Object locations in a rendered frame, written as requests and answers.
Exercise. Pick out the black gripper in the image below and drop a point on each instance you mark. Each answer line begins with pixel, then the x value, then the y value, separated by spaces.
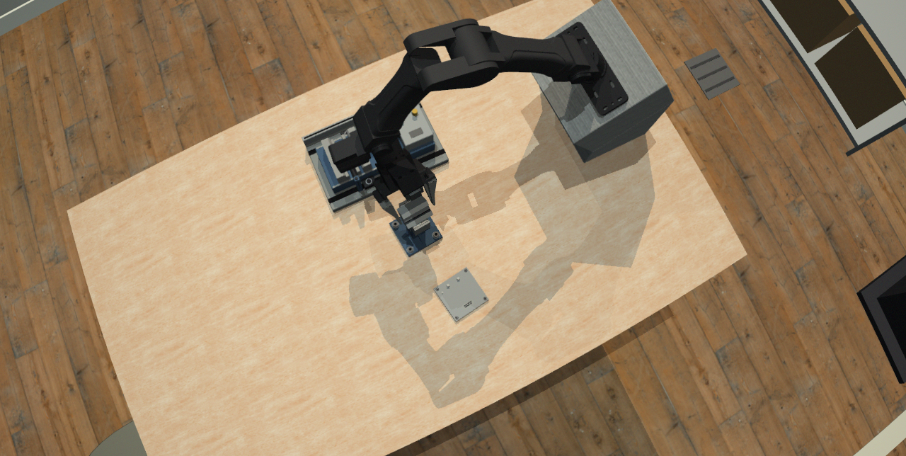
pixel 381 192

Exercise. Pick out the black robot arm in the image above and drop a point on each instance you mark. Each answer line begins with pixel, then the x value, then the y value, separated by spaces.
pixel 473 63

